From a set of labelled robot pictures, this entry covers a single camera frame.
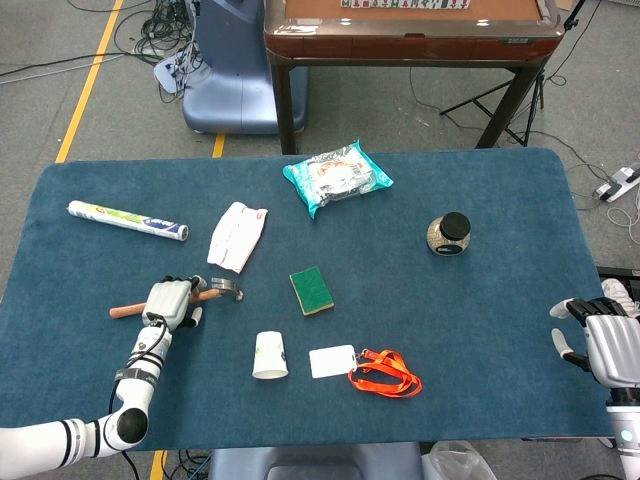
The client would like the black tripod stand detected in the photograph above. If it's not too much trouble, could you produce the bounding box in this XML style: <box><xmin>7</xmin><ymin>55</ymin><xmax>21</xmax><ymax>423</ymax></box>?
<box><xmin>439</xmin><ymin>0</ymin><xmax>589</xmax><ymax>149</ymax></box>

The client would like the row of face-up mahjong tiles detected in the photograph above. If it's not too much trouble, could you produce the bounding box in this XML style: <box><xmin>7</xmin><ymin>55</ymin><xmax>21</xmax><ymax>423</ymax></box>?
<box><xmin>340</xmin><ymin>0</ymin><xmax>471</xmax><ymax>10</ymax></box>

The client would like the green and yellow sponge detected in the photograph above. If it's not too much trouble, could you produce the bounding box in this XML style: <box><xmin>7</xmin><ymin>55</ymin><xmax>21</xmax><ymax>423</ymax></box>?
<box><xmin>289</xmin><ymin>266</ymin><xmax>335</xmax><ymax>317</ymax></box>

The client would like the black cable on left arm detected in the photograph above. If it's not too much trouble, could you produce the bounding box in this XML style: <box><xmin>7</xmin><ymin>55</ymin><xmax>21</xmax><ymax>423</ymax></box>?
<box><xmin>108</xmin><ymin>312</ymin><xmax>170</xmax><ymax>416</ymax></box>

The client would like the grey-blue own robot base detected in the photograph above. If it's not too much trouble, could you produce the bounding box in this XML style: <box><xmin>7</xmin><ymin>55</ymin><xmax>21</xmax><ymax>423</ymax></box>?
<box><xmin>207</xmin><ymin>442</ymin><xmax>426</xmax><ymax>480</ymax></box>

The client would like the orange lanyard strap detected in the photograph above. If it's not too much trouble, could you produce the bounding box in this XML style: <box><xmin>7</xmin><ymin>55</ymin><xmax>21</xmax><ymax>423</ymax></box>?
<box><xmin>347</xmin><ymin>348</ymin><xmax>424</xmax><ymax>399</ymax></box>

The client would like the white printed paper cup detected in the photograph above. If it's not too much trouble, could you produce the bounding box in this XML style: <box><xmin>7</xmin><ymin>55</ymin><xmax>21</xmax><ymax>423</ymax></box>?
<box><xmin>251</xmin><ymin>330</ymin><xmax>290</xmax><ymax>380</ymax></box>

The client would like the brown mahjong table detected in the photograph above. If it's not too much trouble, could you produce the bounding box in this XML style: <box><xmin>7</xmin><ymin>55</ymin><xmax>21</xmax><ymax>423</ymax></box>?
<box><xmin>263</xmin><ymin>0</ymin><xmax>566</xmax><ymax>155</ymax></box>

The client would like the white and pink pouch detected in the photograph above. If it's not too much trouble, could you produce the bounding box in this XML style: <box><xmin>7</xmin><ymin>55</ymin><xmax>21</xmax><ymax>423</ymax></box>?
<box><xmin>206</xmin><ymin>201</ymin><xmax>269</xmax><ymax>275</ymax></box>

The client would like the white power strip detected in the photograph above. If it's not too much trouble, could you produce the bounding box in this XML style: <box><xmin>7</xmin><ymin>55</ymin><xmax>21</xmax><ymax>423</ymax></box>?
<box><xmin>592</xmin><ymin>167</ymin><xmax>640</xmax><ymax>204</ymax></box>

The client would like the clear plastic bag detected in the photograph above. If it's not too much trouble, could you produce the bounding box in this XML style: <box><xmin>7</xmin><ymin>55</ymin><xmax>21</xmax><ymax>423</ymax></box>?
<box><xmin>422</xmin><ymin>439</ymin><xmax>499</xmax><ymax>480</ymax></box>

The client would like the teal snack package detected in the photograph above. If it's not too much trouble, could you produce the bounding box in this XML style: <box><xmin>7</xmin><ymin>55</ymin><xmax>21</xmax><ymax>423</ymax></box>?
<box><xmin>282</xmin><ymin>138</ymin><xmax>395</xmax><ymax>220</ymax></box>

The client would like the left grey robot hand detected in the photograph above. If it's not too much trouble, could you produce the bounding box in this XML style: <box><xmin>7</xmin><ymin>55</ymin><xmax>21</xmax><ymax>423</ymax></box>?
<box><xmin>141</xmin><ymin>274</ymin><xmax>208</xmax><ymax>332</ymax></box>

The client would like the wooden handle claw hammer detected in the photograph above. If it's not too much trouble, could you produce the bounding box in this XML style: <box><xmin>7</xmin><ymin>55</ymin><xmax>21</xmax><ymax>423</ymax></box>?
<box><xmin>109</xmin><ymin>277</ymin><xmax>245</xmax><ymax>320</ymax></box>

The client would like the round jar with black lid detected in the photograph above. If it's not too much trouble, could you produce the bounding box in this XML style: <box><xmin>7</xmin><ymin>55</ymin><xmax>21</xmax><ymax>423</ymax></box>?
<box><xmin>426</xmin><ymin>211</ymin><xmax>472</xmax><ymax>257</ymax></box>

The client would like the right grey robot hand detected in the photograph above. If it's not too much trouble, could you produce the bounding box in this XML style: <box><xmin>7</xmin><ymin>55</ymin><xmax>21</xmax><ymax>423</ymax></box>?
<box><xmin>549</xmin><ymin>296</ymin><xmax>640</xmax><ymax>389</ymax></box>

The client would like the white badge card holder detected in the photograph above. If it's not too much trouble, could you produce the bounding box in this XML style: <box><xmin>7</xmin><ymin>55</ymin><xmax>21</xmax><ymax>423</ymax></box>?
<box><xmin>308</xmin><ymin>344</ymin><xmax>359</xmax><ymax>380</ymax></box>

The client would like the bundle of black floor cables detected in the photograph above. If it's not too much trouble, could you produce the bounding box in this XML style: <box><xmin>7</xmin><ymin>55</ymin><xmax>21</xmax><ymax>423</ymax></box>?
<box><xmin>113</xmin><ymin>0</ymin><xmax>202</xmax><ymax>104</ymax></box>

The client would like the white printed paper roll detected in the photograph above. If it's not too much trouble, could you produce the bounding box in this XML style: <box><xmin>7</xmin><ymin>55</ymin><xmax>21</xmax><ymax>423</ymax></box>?
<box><xmin>66</xmin><ymin>199</ymin><xmax>191</xmax><ymax>243</ymax></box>

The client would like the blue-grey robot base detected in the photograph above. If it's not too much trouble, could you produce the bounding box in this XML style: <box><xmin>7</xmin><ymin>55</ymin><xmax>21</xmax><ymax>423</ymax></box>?
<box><xmin>152</xmin><ymin>0</ymin><xmax>309</xmax><ymax>135</ymax></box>

